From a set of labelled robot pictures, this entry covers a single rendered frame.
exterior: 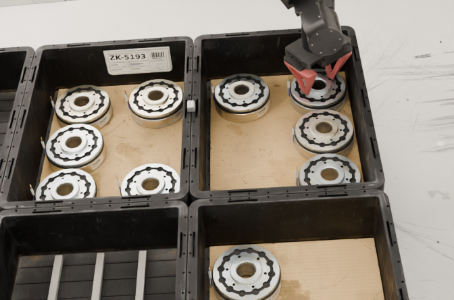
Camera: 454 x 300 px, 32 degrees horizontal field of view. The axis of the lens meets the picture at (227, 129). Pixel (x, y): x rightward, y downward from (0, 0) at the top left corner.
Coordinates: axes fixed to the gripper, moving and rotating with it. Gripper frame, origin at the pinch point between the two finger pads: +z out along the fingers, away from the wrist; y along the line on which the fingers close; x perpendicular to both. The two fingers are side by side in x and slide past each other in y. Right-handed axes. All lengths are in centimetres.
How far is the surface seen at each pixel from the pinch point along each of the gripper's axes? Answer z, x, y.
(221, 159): 4.1, 0.0, -23.0
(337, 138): 1.1, -12.2, -6.6
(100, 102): 0.6, 24.0, -32.7
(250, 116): 2.7, 3.7, -13.3
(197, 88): -6.0, 8.1, -20.9
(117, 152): 3.9, 13.9, -36.0
